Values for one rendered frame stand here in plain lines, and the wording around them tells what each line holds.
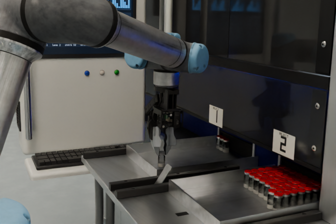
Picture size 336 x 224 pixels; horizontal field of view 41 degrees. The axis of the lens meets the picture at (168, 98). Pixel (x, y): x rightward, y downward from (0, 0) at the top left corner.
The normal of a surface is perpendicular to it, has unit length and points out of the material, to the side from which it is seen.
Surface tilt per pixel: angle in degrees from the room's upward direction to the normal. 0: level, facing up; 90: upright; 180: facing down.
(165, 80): 90
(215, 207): 0
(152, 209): 0
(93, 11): 73
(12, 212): 7
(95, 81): 90
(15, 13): 90
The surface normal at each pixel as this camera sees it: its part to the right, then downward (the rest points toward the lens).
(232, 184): 0.02, -0.98
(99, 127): 0.40, 0.18
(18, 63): 0.72, 0.07
